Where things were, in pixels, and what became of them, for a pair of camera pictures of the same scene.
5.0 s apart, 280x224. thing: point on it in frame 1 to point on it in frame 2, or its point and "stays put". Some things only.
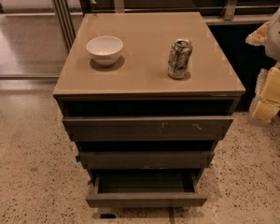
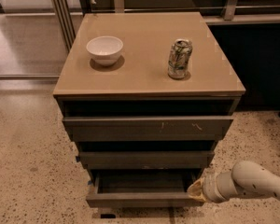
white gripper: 278,37 to 209,187
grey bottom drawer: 146,187 stays put
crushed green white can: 179,58 stays put
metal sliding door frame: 32,30 stays put
